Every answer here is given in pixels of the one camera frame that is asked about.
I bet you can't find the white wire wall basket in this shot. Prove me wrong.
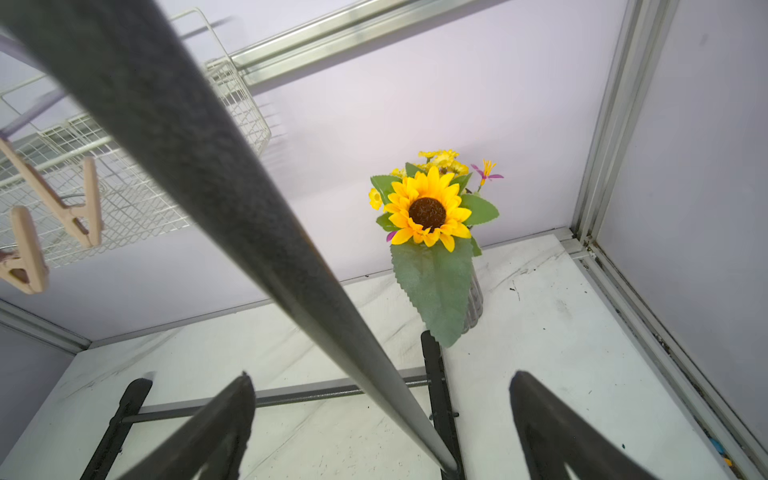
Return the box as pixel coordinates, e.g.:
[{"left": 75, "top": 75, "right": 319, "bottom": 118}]
[{"left": 0, "top": 7, "right": 272, "bottom": 270}]

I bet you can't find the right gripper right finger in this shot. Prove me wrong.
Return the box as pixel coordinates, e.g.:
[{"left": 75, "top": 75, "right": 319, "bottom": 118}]
[{"left": 509, "top": 371, "right": 653, "bottom": 479}]

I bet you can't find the dark ribbed vase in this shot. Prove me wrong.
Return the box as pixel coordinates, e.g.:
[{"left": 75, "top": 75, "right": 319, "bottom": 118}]
[{"left": 463, "top": 270, "right": 484, "bottom": 334}]

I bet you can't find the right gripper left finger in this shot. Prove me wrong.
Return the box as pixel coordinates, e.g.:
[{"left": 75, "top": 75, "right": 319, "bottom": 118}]
[{"left": 122, "top": 373, "right": 256, "bottom": 480}]

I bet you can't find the black clothes rack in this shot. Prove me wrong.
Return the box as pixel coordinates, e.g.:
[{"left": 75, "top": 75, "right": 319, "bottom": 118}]
[{"left": 1, "top": 1, "right": 459, "bottom": 476}]

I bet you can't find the sunflower bouquet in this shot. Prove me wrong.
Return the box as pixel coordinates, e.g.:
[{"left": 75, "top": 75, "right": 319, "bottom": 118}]
[{"left": 369, "top": 150, "right": 500, "bottom": 348}]

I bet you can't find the lilac clip hanger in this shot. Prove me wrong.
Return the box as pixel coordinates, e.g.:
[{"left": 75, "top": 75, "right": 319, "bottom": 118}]
[{"left": 1, "top": 72, "right": 118, "bottom": 295}]

